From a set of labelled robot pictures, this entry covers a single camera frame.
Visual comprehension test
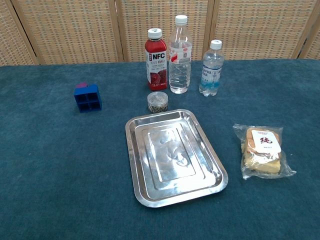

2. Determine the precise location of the silver rectangular metal tray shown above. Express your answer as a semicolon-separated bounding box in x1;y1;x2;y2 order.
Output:
124;108;229;209

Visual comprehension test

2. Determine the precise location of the tall clear water bottle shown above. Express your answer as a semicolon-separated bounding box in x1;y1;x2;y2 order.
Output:
168;14;193;95

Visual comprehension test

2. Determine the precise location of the red NFC juice bottle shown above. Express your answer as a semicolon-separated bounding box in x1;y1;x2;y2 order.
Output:
144;28;168;92

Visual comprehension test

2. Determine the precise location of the clear round jar of clips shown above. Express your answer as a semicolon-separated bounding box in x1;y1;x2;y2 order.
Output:
146;91;169;113

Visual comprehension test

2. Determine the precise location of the woven bamboo folding screen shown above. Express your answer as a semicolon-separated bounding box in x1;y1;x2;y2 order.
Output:
0;0;320;67

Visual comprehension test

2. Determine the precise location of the teal tablecloth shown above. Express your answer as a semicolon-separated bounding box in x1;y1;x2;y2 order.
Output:
0;58;320;240

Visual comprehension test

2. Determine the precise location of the small blue-label water bottle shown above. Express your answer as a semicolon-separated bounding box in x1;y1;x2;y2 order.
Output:
198;39;223;97

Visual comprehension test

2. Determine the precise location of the blue plastic grid block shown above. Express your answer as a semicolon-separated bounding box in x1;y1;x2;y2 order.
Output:
73;83;103;114

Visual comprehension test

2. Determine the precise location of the packaged pastry snack bag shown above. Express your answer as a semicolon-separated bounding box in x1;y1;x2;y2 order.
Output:
232;123;298;181

